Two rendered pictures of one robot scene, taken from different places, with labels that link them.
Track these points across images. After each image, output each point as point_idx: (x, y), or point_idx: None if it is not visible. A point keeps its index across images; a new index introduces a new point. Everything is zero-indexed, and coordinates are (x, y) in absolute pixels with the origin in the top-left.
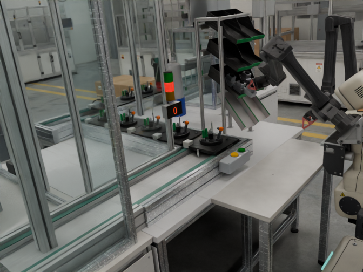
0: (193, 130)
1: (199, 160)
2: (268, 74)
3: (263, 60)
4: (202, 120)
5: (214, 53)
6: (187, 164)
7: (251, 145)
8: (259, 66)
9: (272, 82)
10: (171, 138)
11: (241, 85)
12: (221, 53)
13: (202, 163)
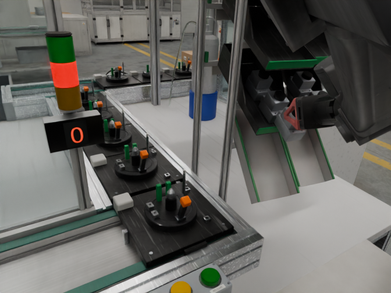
0: (170, 165)
1: (118, 255)
2: (340, 97)
3: (276, 24)
4: (194, 150)
5: (233, 14)
6: (82, 263)
7: (257, 251)
8: (319, 64)
9: (344, 130)
10: (80, 188)
11: (273, 103)
12: (238, 14)
13: (94, 285)
